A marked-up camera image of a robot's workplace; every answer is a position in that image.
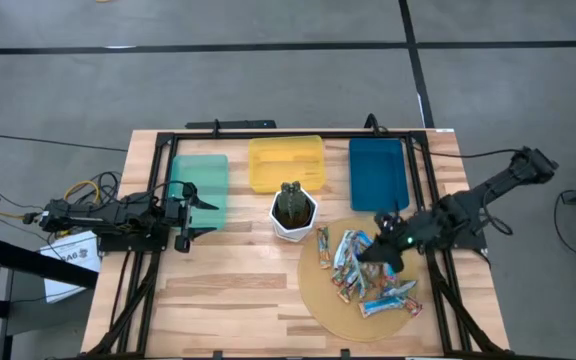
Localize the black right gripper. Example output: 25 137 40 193
357 212 424 274

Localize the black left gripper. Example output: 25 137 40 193
162 180 220 254

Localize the silver green granola bar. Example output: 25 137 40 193
380 279 418 299

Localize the red green granola bar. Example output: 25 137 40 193
402 296 424 318

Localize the orange green granola bar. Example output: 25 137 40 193
316 225 332 270

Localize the teal translucent plastic bin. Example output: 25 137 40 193
166 153 230 232

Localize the blue plastic bin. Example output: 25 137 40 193
348 137 411 212

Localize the white faceted plant pot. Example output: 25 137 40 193
268 187 319 244

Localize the green cactus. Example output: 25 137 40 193
278 180 305 226

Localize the black bar device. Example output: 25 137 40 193
185 119 278 130

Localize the yellow plastic bin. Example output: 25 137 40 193
247 134 327 195

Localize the white paper sheet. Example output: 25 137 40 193
39 230 102 304

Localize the black beam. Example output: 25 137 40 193
0 234 100 290

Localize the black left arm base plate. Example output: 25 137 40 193
96 233 170 254

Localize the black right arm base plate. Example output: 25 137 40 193
445 212 490 252

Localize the black cable bundle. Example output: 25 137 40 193
87 170 124 206

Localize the yellow cable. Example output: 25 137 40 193
62 179 101 206

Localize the black aluminium rig frame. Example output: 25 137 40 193
85 127 512 359

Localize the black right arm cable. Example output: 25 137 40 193
407 142 524 161

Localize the black cable loop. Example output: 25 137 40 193
362 112 390 137

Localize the thin black floor cable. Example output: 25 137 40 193
0 133 129 153

